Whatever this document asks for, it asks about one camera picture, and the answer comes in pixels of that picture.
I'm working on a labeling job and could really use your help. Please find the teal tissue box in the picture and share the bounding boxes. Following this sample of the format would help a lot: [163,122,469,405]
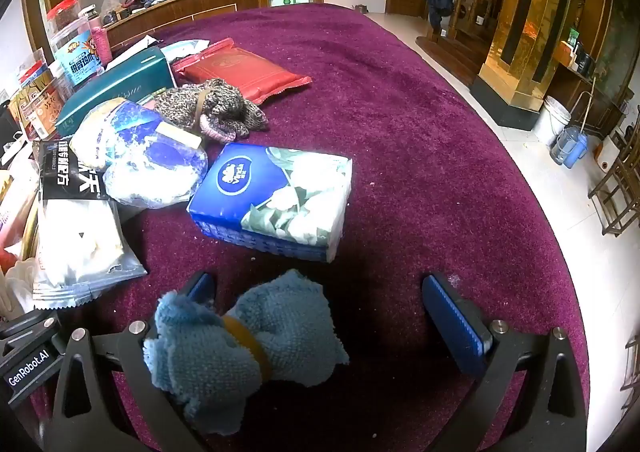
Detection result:
[54,46,178,138]

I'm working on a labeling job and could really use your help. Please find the wooden chair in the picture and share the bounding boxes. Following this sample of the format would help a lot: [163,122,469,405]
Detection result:
[587,105,640,238]

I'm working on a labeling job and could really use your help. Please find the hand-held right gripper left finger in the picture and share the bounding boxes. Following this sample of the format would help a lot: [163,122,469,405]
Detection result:
[47,271,221,452]

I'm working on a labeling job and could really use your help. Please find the brown knitted gloves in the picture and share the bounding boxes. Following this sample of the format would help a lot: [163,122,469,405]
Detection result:
[154,78,269,142]

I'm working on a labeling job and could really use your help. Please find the red and yellow snack box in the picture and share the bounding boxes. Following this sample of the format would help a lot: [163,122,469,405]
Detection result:
[10,60,66,140]

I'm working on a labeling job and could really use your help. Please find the golden pillar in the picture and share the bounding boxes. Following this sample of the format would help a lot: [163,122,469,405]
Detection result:
[470,0,586,128]

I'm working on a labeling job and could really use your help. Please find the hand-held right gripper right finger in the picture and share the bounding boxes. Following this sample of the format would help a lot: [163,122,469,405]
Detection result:
[421,273,591,452]

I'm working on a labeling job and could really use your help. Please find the clear bag with blue-white contents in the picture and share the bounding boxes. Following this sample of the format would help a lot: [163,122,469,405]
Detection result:
[70,98,209,209]

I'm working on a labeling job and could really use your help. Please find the purple tablecloth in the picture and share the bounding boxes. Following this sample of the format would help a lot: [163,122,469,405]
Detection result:
[35,2,591,452]

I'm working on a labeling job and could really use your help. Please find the blue tissue pack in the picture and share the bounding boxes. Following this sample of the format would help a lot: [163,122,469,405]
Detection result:
[186,142,353,264]

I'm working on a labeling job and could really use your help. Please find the clear jar with red lid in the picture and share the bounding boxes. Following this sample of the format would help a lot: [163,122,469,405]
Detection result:
[46,0,82,33]

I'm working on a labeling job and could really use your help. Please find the blue towel with rubber band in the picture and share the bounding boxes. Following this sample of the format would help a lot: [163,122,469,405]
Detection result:
[143,269,351,435]

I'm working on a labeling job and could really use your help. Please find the wooden counter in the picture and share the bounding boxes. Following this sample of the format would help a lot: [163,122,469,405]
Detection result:
[100,0,261,48]

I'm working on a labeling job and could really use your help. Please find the white plastic bucket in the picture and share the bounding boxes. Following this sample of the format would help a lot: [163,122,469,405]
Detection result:
[532,95,572,145]

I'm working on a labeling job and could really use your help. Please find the white paper sheet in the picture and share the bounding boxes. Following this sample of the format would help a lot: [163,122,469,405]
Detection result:
[102,35,161,69]

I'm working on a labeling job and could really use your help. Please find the red flat packet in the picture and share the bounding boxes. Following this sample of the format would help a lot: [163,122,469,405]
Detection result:
[171,37,312,106]

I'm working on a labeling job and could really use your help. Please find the clear jar with blue label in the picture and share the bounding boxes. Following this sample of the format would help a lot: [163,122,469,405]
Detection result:
[49,16,106,93]

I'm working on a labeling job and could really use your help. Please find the black and white packet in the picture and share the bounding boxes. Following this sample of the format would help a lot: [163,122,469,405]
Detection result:
[31,138,148,309]

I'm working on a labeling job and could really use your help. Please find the person's left hand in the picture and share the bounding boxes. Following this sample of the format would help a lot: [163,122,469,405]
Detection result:
[0,257,37,324]

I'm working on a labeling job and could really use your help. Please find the wooden side cabinet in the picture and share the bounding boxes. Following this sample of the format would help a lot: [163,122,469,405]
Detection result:
[545,32,636,135]

